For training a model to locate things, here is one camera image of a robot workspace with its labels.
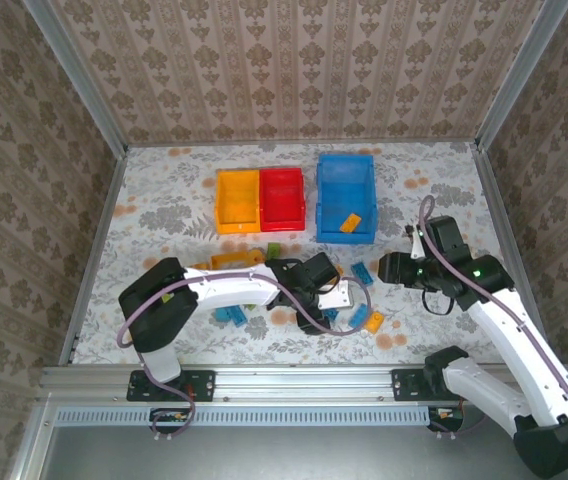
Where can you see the yellow lego brick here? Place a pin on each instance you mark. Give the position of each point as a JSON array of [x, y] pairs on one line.
[[338, 274], [374, 321], [199, 266], [350, 222]]

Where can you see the aluminium upright frame post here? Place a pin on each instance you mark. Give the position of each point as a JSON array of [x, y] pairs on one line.
[[519, 75], [78, 75]]

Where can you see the grey metal panel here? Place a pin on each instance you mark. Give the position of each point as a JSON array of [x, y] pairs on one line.
[[289, 455]]

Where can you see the yellow plastic bin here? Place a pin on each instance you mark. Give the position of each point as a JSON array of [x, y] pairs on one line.
[[236, 200]]

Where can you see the floral table cover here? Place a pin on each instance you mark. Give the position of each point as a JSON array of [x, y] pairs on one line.
[[304, 350]]

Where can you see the blue plastic bin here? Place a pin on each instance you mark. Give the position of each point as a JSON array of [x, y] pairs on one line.
[[344, 185]]

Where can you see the red plastic bin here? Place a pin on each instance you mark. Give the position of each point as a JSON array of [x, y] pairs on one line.
[[281, 200]]

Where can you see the aluminium lower frame beam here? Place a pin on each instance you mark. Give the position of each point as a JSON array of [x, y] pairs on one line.
[[31, 450]]

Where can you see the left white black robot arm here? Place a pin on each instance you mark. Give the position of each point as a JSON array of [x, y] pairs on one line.
[[234, 287]]

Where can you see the aluminium table edge rail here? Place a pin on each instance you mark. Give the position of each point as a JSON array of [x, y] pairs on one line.
[[495, 200], [93, 250]]

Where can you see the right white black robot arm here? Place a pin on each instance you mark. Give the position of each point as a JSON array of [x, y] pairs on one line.
[[514, 340]]

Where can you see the green lego brick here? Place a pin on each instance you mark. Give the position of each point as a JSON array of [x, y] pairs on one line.
[[274, 250], [167, 298]]

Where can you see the thin grey table edge strip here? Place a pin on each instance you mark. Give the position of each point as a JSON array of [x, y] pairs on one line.
[[294, 143]]

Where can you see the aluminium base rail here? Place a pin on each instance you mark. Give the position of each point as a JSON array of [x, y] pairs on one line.
[[304, 382]]

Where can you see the black connector socket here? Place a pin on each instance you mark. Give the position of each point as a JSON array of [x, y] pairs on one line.
[[446, 414], [169, 415]]

